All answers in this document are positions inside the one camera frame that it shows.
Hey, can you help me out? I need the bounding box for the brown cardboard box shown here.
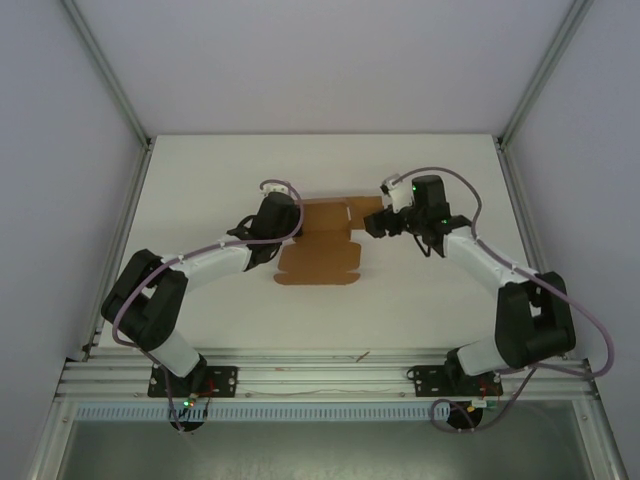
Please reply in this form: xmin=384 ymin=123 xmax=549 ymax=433
xmin=273 ymin=196 xmax=387 ymax=288

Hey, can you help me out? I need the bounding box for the grey sheet metal panel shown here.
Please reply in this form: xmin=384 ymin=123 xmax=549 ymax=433
xmin=44 ymin=417 xmax=626 ymax=480

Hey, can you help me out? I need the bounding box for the wide aluminium mounting rail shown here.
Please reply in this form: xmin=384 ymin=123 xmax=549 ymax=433
xmin=57 ymin=347 xmax=599 ymax=401

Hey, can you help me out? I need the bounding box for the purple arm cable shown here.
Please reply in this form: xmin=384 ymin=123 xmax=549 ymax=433
xmin=392 ymin=166 xmax=616 ymax=434
xmin=110 ymin=177 xmax=306 ymax=434

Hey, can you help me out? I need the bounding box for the aluminium frame post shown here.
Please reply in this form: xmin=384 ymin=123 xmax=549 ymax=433
xmin=62 ymin=0 xmax=154 ymax=151
xmin=494 ymin=0 xmax=596 ymax=149

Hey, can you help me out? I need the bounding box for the slotted grey cable duct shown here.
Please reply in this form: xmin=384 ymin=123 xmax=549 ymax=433
xmin=74 ymin=403 xmax=481 ymax=422

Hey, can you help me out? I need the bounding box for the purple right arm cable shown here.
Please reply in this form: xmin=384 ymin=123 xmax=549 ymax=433
xmin=392 ymin=166 xmax=616 ymax=434

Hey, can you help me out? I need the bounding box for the aluminium table side rail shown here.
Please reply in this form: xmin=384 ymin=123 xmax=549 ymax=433
xmin=494 ymin=137 xmax=576 ymax=361
xmin=79 ymin=137 xmax=155 ymax=364

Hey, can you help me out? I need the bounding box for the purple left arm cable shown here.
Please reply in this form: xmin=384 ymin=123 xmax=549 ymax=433
xmin=110 ymin=177 xmax=306 ymax=434

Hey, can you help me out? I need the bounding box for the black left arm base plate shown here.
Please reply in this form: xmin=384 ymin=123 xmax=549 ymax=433
xmin=147 ymin=364 xmax=239 ymax=400

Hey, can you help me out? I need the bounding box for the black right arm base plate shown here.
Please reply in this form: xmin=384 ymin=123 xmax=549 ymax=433
xmin=407 ymin=364 xmax=504 ymax=399

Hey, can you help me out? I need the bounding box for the black round cable grommet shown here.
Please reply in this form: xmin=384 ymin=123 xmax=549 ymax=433
xmin=446 ymin=402 xmax=484 ymax=432
xmin=169 ymin=417 xmax=206 ymax=435

